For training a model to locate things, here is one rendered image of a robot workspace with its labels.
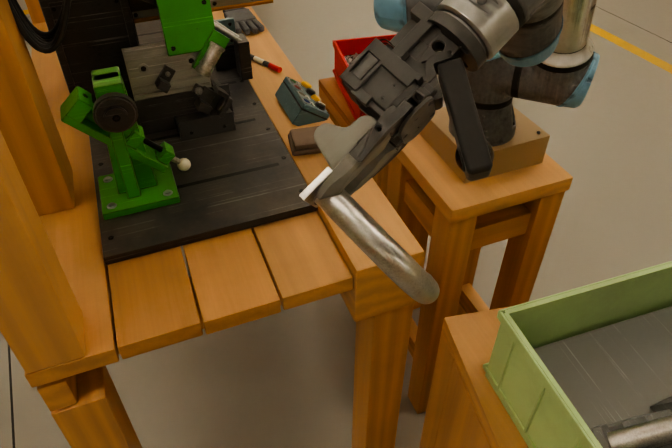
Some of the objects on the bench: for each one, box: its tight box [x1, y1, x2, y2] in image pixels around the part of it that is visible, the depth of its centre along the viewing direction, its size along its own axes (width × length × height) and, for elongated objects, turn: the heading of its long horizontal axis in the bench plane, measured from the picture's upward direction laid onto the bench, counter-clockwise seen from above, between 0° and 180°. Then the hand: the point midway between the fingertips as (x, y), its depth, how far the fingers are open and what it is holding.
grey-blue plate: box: [215, 17, 237, 71], centre depth 158 cm, size 10×2×14 cm, turn 111°
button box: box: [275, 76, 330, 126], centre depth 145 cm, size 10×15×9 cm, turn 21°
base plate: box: [89, 18, 318, 265], centre depth 152 cm, size 42×110×2 cm, turn 21°
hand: (336, 195), depth 58 cm, fingers closed on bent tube, 3 cm apart
